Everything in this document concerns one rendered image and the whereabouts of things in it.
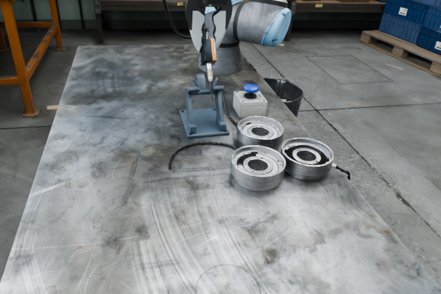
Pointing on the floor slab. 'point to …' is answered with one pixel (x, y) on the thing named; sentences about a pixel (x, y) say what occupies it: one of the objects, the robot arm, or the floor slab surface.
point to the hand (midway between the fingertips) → (207, 46)
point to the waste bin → (287, 93)
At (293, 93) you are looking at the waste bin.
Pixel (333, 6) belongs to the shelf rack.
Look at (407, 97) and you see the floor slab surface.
